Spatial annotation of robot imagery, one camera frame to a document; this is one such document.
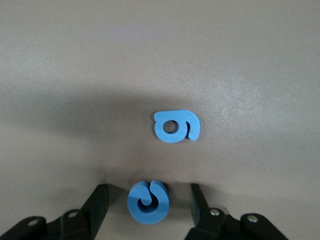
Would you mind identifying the brown table cover sheet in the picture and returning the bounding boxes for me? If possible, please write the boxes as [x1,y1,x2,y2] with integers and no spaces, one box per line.
[0,0,320,240]

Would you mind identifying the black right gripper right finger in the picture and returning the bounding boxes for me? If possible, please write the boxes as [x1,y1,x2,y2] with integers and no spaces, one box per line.
[183,183,290,240]

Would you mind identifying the blue foam digit six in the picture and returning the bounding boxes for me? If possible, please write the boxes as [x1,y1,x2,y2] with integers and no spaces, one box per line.
[153,109,202,144]

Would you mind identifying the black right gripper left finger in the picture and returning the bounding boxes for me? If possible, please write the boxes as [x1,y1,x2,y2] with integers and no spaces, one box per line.
[0,184,110,240]

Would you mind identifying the blue foam letter G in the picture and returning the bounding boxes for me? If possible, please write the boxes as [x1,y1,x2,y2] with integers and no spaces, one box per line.
[126,179,170,225]

